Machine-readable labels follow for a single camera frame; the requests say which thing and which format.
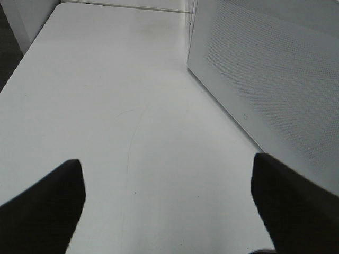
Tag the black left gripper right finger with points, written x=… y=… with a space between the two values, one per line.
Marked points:
x=299 y=216

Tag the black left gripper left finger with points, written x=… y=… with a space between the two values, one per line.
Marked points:
x=43 y=218

